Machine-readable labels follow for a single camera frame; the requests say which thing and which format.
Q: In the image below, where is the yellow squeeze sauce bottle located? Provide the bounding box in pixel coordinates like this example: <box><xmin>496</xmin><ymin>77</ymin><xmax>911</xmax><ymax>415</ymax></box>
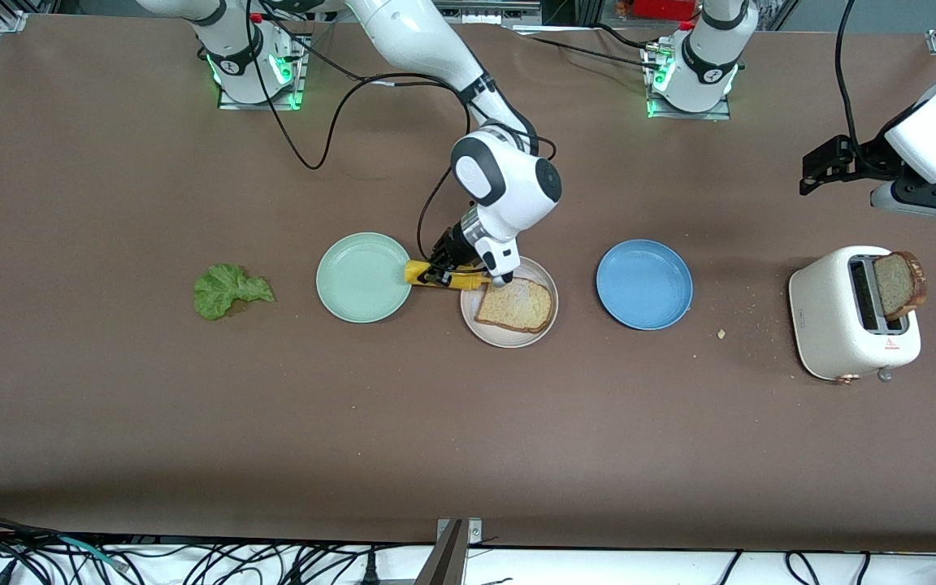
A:
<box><xmin>403</xmin><ymin>260</ymin><xmax>492</xmax><ymax>292</ymax></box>

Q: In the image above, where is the brown bread slice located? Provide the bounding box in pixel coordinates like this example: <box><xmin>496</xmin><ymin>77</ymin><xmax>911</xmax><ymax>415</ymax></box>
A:
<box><xmin>474</xmin><ymin>277</ymin><xmax>555</xmax><ymax>334</ymax></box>
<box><xmin>873</xmin><ymin>250</ymin><xmax>929</xmax><ymax>321</ymax></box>

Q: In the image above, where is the green lettuce leaf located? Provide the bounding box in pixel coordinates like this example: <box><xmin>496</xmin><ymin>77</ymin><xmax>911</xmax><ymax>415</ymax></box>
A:
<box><xmin>193</xmin><ymin>263</ymin><xmax>275</xmax><ymax>321</ymax></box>

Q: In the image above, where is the mint green round plate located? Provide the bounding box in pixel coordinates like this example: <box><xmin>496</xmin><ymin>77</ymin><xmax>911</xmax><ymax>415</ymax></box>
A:
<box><xmin>315</xmin><ymin>232</ymin><xmax>413</xmax><ymax>324</ymax></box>

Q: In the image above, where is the beige round plate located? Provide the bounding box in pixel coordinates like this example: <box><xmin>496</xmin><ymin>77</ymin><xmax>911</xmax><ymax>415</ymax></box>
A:
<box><xmin>460</xmin><ymin>257</ymin><xmax>559</xmax><ymax>349</ymax></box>

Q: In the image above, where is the blue round plate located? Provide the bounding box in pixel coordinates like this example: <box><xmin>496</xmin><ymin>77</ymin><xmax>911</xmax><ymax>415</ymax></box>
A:
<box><xmin>596</xmin><ymin>239</ymin><xmax>694</xmax><ymax>331</ymax></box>

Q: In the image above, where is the white two-slot toaster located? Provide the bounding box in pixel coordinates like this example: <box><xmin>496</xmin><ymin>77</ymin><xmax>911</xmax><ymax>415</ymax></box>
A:
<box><xmin>788</xmin><ymin>245</ymin><xmax>922</xmax><ymax>384</ymax></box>

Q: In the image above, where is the red box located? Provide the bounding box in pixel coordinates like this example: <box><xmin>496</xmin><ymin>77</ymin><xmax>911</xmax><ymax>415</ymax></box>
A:
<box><xmin>633</xmin><ymin>0</ymin><xmax>698</xmax><ymax>21</ymax></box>

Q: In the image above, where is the grey metal device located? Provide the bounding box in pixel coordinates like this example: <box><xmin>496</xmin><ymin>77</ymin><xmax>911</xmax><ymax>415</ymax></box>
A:
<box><xmin>422</xmin><ymin>0</ymin><xmax>542</xmax><ymax>25</ymax></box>

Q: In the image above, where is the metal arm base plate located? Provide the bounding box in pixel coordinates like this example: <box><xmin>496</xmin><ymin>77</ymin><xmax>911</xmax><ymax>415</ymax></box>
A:
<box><xmin>644</xmin><ymin>45</ymin><xmax>734</xmax><ymax>121</ymax></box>
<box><xmin>216</xmin><ymin>31</ymin><xmax>311</xmax><ymax>111</ymax></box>

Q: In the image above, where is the black base cable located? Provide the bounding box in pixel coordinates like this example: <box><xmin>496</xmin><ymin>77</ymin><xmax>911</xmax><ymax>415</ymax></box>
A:
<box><xmin>509</xmin><ymin>24</ymin><xmax>668</xmax><ymax>74</ymax></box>

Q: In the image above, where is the metal table edge bracket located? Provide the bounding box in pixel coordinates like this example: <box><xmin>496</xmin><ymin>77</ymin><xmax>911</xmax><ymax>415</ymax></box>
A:
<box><xmin>414</xmin><ymin>518</ymin><xmax>483</xmax><ymax>585</ymax></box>

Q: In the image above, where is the teal floor cable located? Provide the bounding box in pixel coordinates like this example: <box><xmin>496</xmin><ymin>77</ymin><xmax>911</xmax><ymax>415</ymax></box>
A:
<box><xmin>52</xmin><ymin>535</ymin><xmax>124</xmax><ymax>567</ymax></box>

